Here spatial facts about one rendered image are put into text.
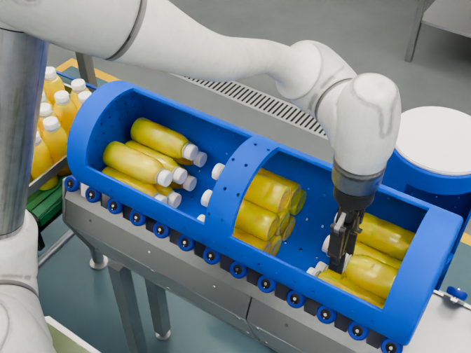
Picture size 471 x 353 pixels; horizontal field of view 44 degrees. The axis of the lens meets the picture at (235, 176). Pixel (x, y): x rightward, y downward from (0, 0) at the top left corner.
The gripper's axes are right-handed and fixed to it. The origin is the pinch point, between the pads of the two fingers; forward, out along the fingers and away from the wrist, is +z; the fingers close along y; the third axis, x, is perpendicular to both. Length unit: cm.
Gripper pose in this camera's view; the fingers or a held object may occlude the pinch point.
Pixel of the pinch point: (342, 251)
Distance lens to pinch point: 121.7
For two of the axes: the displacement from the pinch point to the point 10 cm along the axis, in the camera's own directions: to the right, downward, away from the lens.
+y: 5.3, -6.0, 6.0
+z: 0.1, 7.1, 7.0
